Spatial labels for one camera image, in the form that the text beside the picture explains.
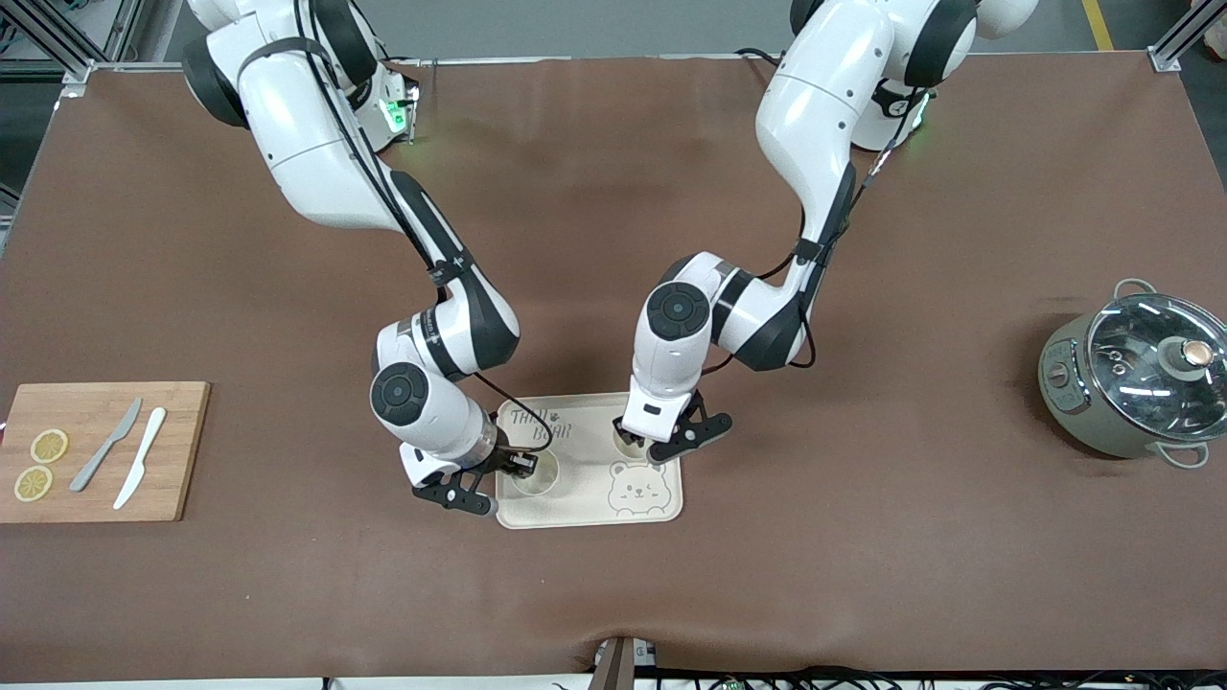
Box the wooden cutting board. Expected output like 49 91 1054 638
0 381 212 524

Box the white plastic knife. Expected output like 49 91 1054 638
112 407 168 511

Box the grey plastic knife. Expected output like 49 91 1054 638
69 398 144 494

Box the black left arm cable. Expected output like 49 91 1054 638
703 86 938 377

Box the white IKEA cup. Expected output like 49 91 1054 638
611 416 662 461
509 448 563 498

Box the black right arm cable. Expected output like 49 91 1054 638
288 0 557 480

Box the aluminium frame profile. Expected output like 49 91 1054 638
0 0 145 87
1144 0 1227 74

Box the grey-green electric pot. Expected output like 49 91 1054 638
1038 278 1227 471

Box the glass pot lid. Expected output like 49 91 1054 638
1085 293 1227 443

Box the beige bear print tray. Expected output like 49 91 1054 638
495 390 684 530

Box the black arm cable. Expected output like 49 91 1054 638
703 86 938 377
288 0 557 480

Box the brown table mat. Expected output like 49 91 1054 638
0 53 1227 683

